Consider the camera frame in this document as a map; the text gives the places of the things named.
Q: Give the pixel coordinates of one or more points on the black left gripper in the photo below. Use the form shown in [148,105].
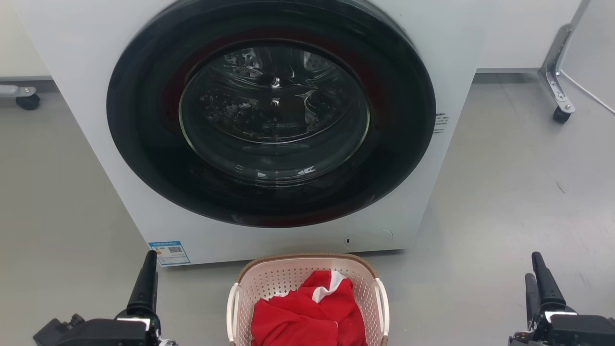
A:
[115,334]

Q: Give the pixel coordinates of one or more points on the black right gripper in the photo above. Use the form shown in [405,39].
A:
[576,331]

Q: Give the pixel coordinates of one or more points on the beige perforated plastic laundry basket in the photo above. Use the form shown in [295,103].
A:
[269,283]

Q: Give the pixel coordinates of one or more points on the blue energy label sticker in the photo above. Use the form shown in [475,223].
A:
[169,253]

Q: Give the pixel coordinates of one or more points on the black round glass washer door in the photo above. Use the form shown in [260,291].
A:
[144,158]

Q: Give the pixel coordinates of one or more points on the white front-load washing machine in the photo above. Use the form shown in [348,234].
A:
[86,144]

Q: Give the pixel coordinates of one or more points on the red and white garment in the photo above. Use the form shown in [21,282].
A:
[298,317]

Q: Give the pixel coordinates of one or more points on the small printed text sticker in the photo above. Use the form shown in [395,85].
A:
[440,123]

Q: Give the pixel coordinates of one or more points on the tall metal leg with caster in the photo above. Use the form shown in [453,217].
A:
[552,67]

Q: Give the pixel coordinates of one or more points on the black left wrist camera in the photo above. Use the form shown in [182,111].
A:
[55,334]

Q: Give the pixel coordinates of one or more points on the short metal bracket with caster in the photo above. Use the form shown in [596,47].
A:
[26,102]

